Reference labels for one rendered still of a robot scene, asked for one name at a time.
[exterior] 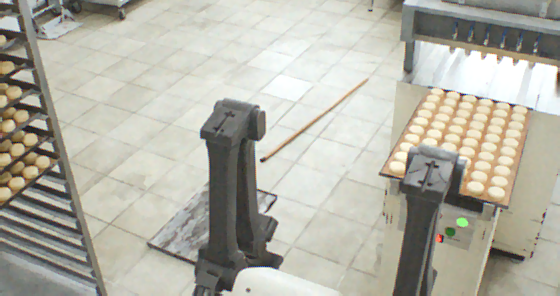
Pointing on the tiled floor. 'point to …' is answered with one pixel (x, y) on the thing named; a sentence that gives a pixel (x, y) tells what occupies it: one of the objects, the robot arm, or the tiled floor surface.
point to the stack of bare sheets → (194, 226)
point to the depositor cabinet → (506, 238)
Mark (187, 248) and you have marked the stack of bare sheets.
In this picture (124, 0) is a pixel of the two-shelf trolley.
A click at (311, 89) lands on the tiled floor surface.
